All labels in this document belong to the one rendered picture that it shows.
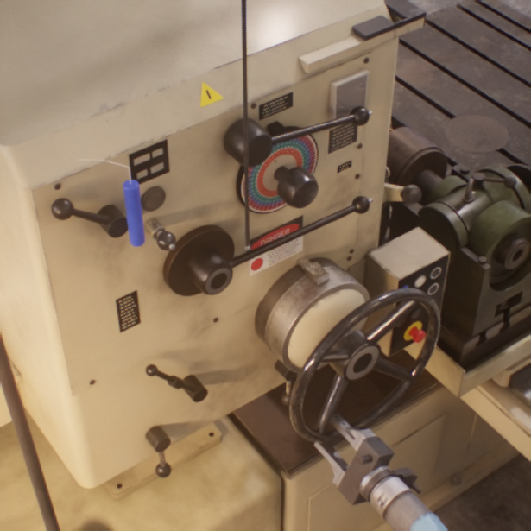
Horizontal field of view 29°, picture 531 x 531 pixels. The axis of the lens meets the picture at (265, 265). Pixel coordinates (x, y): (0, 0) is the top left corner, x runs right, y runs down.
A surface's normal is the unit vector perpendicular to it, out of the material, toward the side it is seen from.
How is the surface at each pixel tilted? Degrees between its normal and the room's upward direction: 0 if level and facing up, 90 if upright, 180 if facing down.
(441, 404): 90
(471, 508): 0
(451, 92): 0
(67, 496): 0
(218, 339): 90
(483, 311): 90
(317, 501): 90
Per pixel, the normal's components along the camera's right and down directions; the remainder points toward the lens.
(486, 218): -0.38, -0.45
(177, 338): 0.58, 0.56
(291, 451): 0.00, -0.73
